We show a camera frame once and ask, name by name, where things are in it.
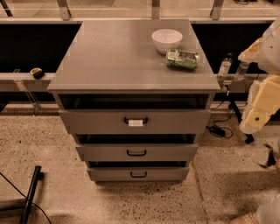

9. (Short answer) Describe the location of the grey drawer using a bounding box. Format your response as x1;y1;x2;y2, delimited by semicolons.
74;134;198;162
59;94;210;135
87;161;189;182

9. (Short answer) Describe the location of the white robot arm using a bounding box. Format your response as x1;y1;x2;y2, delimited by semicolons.
238;17;280;134

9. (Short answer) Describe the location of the grey drawer cabinet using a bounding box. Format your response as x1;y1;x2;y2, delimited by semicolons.
46;18;221;184

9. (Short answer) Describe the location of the grey top drawer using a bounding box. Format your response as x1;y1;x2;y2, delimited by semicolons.
59;94;210;135

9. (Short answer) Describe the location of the grey bottom drawer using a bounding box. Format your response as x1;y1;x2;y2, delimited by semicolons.
87;161;189;182

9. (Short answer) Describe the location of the green snack packet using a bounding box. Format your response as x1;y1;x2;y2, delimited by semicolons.
166;49;200;70

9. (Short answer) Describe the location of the white bowl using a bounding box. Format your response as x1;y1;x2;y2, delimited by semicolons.
151;29;183;54

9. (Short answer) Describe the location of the left clear water bottle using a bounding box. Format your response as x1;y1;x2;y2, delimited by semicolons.
217;52;233;81

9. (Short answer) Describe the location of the clear water bottle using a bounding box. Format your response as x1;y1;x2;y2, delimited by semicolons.
235;61;249;81
217;52;233;81

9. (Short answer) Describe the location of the black yellow tape measure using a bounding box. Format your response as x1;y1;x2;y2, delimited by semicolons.
30;67;45;80

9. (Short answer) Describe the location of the black stand leg right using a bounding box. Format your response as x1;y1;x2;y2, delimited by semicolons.
227;93;255;144

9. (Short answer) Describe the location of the black stand leg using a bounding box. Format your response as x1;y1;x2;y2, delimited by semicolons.
227;93;255;144
19;165;41;224

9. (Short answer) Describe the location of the right clear water bottle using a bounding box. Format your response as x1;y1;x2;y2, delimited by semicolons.
235;61;249;81

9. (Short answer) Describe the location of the black stand leg left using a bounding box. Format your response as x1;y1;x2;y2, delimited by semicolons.
19;165;41;224

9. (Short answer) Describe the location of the black power adapter with cable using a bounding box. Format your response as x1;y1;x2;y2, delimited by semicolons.
206;111;234;139

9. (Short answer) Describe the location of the grey window ledge rail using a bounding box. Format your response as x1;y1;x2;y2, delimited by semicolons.
0;73;268;92

